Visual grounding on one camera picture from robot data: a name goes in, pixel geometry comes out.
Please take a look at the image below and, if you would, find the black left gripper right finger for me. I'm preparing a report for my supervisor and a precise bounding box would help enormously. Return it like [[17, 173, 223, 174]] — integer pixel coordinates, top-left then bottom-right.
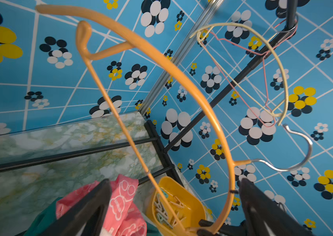
[[239, 179, 312, 236]]

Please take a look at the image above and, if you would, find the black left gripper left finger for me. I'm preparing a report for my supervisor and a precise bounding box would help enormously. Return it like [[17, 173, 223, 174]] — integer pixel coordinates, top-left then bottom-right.
[[40, 179, 112, 236]]

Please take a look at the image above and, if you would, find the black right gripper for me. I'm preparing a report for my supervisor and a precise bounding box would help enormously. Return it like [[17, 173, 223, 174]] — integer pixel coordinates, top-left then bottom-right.
[[197, 220, 248, 236]]

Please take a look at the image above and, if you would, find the pink jacket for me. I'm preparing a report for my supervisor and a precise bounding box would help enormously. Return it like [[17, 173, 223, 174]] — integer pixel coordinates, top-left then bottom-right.
[[56, 175, 147, 236]]

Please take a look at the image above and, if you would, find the green jacket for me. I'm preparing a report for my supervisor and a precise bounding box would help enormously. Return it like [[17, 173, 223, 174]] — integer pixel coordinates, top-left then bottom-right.
[[25, 197, 62, 236]]

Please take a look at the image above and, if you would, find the white hanger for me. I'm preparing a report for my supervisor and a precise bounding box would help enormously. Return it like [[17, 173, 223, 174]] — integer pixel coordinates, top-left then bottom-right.
[[189, 22, 289, 126]]

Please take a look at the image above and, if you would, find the wooden hanger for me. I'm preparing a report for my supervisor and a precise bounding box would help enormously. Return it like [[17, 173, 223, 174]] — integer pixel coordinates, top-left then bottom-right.
[[36, 4, 252, 236]]

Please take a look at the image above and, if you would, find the pink clothes hanger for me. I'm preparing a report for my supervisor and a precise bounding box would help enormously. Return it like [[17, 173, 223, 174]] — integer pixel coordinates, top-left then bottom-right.
[[196, 17, 298, 126]]

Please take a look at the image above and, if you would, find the yellow plastic tray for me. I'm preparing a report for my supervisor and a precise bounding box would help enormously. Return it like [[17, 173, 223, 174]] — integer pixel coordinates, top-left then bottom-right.
[[146, 176, 206, 236]]

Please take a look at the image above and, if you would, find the black clothes rack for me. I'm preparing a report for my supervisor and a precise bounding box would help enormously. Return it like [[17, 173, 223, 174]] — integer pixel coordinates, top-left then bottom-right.
[[0, 0, 300, 219]]

